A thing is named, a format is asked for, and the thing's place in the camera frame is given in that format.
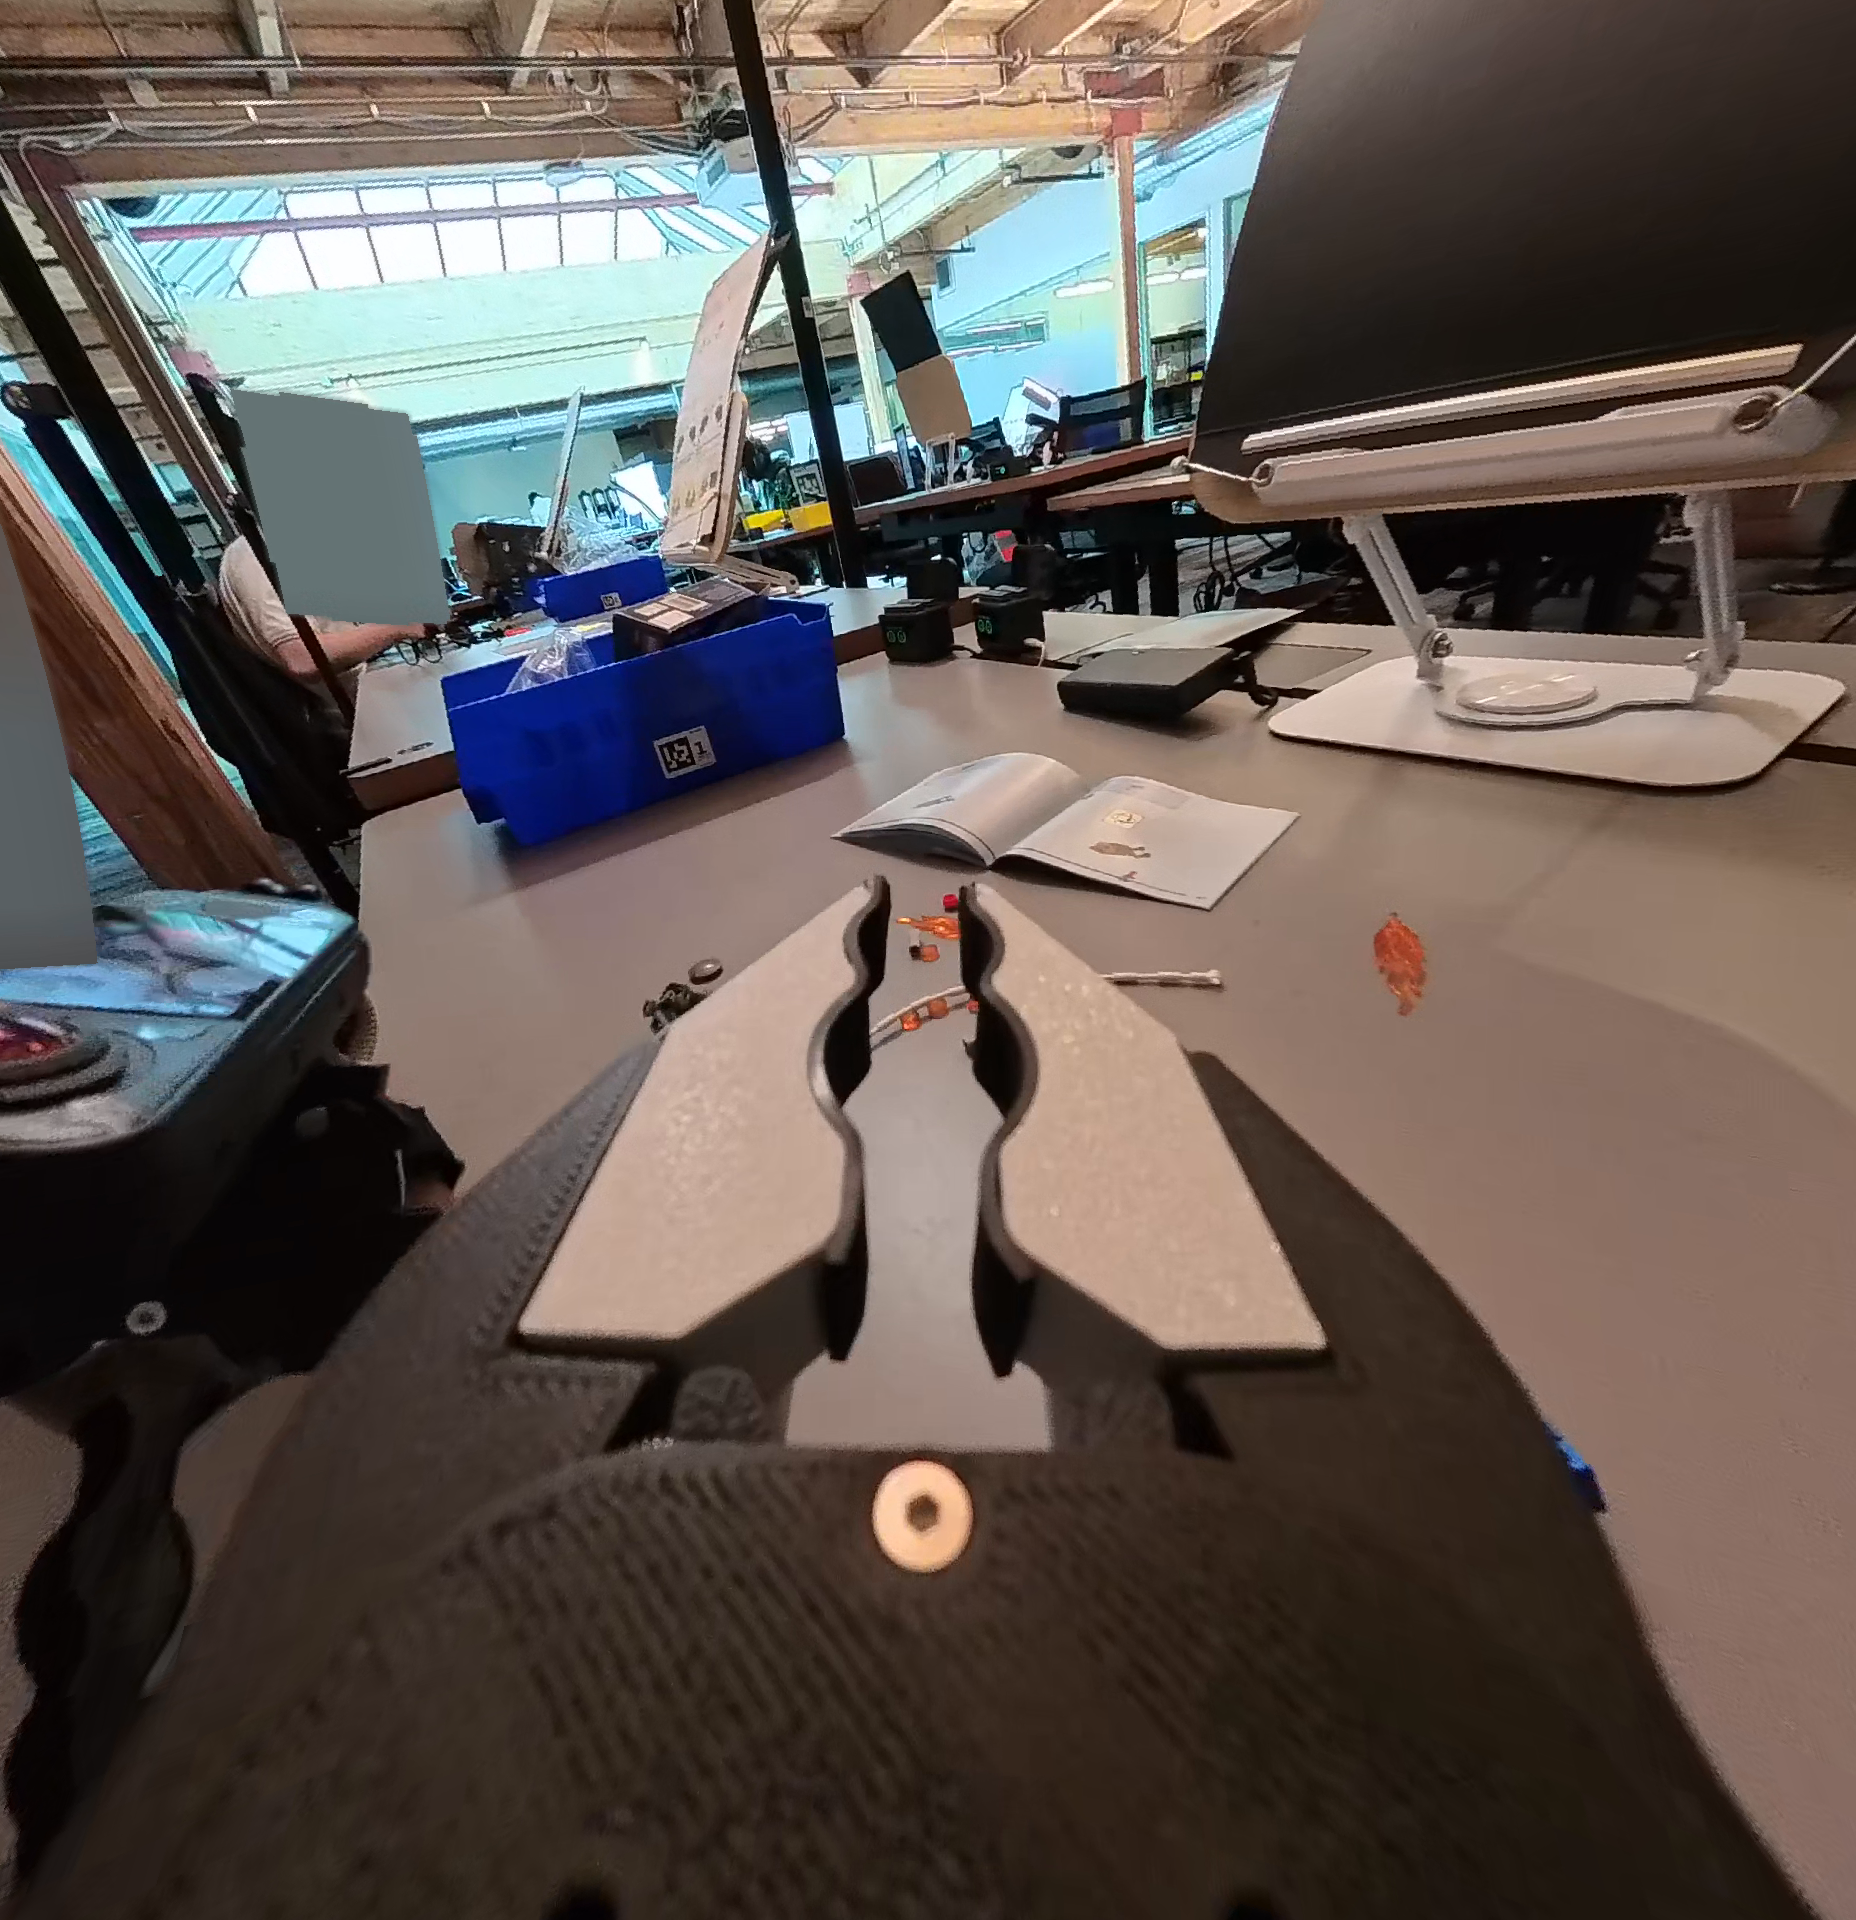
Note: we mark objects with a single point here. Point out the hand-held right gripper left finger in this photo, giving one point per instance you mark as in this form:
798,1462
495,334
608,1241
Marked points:
688,1169

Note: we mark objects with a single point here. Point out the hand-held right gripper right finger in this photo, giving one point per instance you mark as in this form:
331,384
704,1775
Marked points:
1154,1169

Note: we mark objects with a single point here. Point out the lego instruction booklet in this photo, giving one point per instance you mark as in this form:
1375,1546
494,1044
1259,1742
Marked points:
1048,819

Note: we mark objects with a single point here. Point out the black lego motorcycle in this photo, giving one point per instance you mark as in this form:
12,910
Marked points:
672,1007

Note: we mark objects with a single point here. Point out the narrow orange lego flame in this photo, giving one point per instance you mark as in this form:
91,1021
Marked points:
1401,965

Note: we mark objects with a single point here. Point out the blue red lego figure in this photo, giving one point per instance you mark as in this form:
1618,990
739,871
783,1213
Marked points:
1576,1469

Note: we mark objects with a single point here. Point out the tagged blue storage bin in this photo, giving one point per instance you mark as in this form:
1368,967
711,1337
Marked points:
644,735

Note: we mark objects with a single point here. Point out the black tripod stand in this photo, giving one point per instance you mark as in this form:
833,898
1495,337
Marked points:
290,781

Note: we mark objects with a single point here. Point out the wooden panel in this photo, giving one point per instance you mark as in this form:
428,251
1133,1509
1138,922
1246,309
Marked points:
165,750

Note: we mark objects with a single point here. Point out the black power bank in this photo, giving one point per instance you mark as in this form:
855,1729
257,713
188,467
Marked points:
1145,683

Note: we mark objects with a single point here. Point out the clear plastic bag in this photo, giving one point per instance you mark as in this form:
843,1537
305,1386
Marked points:
561,662

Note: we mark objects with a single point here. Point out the black cardboard box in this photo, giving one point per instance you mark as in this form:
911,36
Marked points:
688,619

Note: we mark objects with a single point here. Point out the black battery charger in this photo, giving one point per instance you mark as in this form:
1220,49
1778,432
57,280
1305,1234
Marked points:
1009,623
916,630

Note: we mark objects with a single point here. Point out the small blue bin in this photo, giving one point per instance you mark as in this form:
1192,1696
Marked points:
598,589

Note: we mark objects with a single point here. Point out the white laptop stand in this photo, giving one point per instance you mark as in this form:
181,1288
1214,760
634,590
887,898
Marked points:
1559,722

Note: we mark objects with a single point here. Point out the tilted white sign board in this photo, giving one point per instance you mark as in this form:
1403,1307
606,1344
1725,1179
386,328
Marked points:
719,420

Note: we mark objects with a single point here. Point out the black pole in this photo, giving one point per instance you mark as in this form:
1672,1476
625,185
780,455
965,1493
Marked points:
785,301

